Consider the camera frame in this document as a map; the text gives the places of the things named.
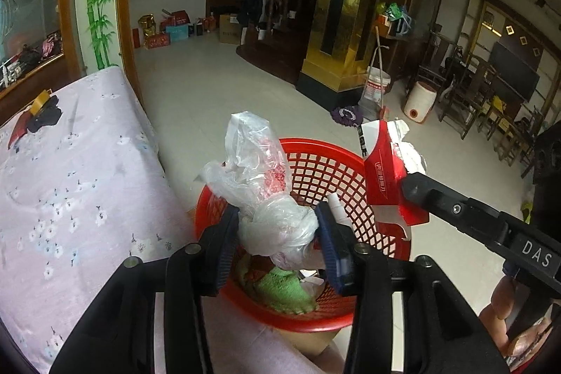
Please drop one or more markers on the white plastic bucket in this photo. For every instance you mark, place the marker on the white plastic bucket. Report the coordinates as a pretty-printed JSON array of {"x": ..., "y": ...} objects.
[{"x": 377, "y": 89}]

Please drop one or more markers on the gold gift bag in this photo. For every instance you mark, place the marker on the gold gift bag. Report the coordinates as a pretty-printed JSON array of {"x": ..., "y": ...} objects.
[{"x": 147, "y": 25}]

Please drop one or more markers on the green bag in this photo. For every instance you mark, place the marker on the green bag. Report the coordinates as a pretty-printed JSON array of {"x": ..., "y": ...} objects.
[{"x": 394, "y": 15}]

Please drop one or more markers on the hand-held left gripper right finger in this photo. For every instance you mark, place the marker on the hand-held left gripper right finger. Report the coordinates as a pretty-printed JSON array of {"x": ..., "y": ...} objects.
[{"x": 329, "y": 244}]

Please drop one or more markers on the wooden staircase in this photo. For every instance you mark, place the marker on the wooden staircase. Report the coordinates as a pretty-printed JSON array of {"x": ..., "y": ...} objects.
[{"x": 271, "y": 49}]

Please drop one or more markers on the teal gift box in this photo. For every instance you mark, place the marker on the teal gift box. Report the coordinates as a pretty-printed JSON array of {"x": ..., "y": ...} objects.
[{"x": 177, "y": 33}]

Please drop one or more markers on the red plastic basket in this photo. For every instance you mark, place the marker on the red plastic basket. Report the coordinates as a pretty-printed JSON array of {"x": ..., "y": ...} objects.
[{"x": 315, "y": 163}]

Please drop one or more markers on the cardboard box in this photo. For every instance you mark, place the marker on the cardboard box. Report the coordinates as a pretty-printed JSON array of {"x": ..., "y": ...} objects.
[{"x": 230, "y": 30}]

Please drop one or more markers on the red packet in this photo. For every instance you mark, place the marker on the red packet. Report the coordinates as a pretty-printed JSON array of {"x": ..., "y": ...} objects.
[{"x": 388, "y": 177}]

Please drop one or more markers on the golden pillar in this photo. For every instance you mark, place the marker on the golden pillar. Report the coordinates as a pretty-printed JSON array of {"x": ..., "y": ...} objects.
[{"x": 346, "y": 6}]

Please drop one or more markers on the clear plastic bag red print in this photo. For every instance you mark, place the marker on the clear plastic bag red print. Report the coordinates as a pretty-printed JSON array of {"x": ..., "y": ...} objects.
[{"x": 263, "y": 207}]

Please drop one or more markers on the purple mop head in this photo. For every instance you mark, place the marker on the purple mop head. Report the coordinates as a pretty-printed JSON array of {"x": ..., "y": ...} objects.
[{"x": 346, "y": 115}]

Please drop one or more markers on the wooden counter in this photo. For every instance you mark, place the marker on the wooden counter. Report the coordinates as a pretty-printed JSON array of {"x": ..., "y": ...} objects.
[{"x": 30, "y": 78}]

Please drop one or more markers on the wooden stick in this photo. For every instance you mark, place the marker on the wooden stick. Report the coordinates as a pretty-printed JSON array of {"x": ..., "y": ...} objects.
[{"x": 380, "y": 49}]

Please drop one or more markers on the wooden chair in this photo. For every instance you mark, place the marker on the wooden chair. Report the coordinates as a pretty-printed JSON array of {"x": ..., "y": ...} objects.
[
  {"x": 504, "y": 128},
  {"x": 456, "y": 98}
]

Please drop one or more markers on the white plastic bottle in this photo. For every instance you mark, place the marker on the white plastic bottle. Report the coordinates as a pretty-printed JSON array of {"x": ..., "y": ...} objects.
[{"x": 336, "y": 207}]

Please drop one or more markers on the white round canister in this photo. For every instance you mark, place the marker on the white round canister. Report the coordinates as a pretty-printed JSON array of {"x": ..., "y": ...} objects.
[{"x": 420, "y": 102}]

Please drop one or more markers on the yellow tape roll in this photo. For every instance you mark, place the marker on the yellow tape roll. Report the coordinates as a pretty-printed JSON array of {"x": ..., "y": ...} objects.
[{"x": 39, "y": 102}]

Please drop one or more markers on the red gift box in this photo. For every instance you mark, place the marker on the red gift box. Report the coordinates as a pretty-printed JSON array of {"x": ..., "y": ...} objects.
[{"x": 157, "y": 41}]

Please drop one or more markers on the green towel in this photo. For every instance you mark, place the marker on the green towel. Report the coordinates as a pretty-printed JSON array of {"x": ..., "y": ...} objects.
[{"x": 285, "y": 288}]

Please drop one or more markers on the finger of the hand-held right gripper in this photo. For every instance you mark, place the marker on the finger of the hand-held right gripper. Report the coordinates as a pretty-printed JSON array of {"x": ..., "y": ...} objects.
[{"x": 451, "y": 207}]

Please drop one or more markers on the person's right hand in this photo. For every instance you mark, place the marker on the person's right hand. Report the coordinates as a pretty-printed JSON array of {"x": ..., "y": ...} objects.
[{"x": 499, "y": 312}]

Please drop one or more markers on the dark hanging jacket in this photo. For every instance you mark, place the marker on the dark hanging jacket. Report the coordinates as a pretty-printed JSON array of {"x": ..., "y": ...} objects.
[{"x": 252, "y": 6}]

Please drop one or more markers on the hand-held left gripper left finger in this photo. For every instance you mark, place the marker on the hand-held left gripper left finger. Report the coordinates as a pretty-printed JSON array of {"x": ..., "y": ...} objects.
[{"x": 222, "y": 244}]

